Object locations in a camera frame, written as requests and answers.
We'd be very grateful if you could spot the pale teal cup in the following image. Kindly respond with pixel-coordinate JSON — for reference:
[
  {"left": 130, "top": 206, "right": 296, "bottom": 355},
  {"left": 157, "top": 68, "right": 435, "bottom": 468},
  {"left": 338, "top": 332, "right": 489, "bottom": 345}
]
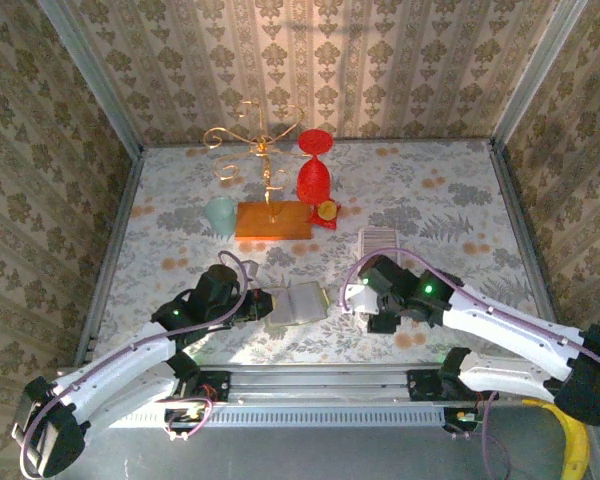
[{"left": 203, "top": 196, "right": 237, "bottom": 237}]

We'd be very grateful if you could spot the wide black mounting plate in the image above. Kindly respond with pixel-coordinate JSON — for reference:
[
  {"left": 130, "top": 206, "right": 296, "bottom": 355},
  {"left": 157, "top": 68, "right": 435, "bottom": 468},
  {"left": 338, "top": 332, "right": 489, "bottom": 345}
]
[{"left": 407, "top": 368, "right": 481, "bottom": 403}]

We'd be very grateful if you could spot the small black mounting plate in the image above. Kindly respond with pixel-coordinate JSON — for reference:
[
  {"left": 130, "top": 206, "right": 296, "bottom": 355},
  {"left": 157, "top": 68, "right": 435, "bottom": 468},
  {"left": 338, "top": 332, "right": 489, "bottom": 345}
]
[{"left": 198, "top": 370, "right": 231, "bottom": 403}]

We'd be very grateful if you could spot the aluminium base beam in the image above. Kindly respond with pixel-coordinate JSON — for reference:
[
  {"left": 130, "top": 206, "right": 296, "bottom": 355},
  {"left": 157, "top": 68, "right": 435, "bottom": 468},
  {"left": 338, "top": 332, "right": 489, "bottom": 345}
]
[{"left": 54, "top": 366, "right": 481, "bottom": 404}]

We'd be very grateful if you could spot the red and yellow small packet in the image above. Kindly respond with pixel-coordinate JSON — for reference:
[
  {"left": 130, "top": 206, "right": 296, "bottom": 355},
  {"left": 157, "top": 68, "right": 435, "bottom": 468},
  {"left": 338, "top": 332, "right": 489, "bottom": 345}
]
[{"left": 307, "top": 198, "right": 342, "bottom": 231}]

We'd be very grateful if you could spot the small circuit board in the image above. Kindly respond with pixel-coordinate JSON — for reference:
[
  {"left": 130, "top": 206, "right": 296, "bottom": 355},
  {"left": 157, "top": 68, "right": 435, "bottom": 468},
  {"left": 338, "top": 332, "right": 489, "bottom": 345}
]
[
  {"left": 164, "top": 407, "right": 204, "bottom": 424},
  {"left": 444, "top": 407, "right": 481, "bottom": 431}
]

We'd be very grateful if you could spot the red plastic goblet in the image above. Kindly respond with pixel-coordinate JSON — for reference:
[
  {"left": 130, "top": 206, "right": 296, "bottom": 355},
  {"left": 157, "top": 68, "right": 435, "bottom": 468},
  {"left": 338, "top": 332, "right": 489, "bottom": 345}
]
[{"left": 295, "top": 128, "right": 335, "bottom": 206}]

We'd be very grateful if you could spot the yellow banana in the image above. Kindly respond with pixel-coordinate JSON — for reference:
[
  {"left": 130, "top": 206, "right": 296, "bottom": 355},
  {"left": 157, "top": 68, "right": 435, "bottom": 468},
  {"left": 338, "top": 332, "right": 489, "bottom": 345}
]
[{"left": 522, "top": 398, "right": 592, "bottom": 480}]

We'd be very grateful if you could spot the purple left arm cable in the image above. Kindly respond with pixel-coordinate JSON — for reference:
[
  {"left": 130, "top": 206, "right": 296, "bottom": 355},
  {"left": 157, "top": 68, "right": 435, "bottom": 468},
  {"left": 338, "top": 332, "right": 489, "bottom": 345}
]
[{"left": 18, "top": 249, "right": 249, "bottom": 480}]

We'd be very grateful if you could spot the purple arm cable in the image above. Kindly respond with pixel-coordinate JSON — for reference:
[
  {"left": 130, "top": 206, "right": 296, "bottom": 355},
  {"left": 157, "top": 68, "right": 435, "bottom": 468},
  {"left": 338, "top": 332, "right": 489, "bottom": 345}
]
[
  {"left": 338, "top": 247, "right": 600, "bottom": 376},
  {"left": 18, "top": 249, "right": 249, "bottom": 480}
]

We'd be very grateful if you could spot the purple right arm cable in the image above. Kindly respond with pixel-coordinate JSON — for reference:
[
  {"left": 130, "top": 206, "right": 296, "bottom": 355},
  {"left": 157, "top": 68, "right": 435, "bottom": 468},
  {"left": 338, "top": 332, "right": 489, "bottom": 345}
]
[{"left": 338, "top": 247, "right": 600, "bottom": 376}]

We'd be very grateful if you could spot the gold wire stand wooden base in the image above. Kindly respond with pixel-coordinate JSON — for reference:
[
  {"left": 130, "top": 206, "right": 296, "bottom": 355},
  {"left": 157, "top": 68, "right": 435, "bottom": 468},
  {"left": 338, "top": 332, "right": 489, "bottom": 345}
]
[{"left": 202, "top": 99, "right": 314, "bottom": 242}]

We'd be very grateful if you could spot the aluminium frame rail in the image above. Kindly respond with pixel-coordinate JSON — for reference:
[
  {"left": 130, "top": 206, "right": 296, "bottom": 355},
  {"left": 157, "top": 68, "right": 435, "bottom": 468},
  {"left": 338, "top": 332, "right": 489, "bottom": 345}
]
[
  {"left": 487, "top": 141, "right": 579, "bottom": 364},
  {"left": 73, "top": 147, "right": 146, "bottom": 365}
]

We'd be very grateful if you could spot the short purple cable loop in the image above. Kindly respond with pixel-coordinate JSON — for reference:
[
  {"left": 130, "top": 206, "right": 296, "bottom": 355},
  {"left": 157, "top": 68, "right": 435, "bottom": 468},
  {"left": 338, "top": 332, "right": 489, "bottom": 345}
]
[{"left": 162, "top": 394, "right": 215, "bottom": 442}]

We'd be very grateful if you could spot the slotted grey cable duct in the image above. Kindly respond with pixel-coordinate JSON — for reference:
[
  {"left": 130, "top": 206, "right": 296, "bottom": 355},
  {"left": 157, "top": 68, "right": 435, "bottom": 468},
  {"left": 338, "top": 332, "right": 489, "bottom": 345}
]
[{"left": 109, "top": 403, "right": 446, "bottom": 429}]

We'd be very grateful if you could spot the long purple cable loop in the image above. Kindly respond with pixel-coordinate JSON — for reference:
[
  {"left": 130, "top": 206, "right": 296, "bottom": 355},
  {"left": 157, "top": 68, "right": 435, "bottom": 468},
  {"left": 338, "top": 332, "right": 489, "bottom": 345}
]
[{"left": 479, "top": 389, "right": 517, "bottom": 476}]

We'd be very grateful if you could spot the aluminium frame post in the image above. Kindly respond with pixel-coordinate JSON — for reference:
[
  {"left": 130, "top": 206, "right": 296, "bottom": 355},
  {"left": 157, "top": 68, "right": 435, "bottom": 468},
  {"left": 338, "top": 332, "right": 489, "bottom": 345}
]
[
  {"left": 37, "top": 0, "right": 145, "bottom": 157},
  {"left": 488, "top": 0, "right": 591, "bottom": 149}
]

